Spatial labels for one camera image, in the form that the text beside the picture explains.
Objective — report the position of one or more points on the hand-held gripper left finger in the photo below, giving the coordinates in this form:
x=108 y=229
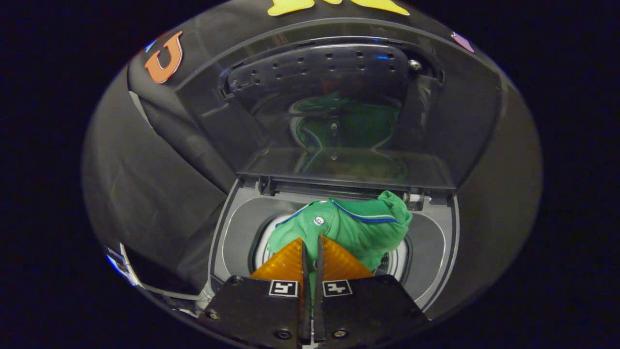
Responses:
x=261 y=310

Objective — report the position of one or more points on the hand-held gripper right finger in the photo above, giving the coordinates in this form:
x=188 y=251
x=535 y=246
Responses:
x=368 y=310

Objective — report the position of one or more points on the green polo shirt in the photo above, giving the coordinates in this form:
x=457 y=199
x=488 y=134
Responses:
x=358 y=228

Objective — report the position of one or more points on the dark washing machine lid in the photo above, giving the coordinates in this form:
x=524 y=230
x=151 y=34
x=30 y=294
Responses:
x=261 y=131

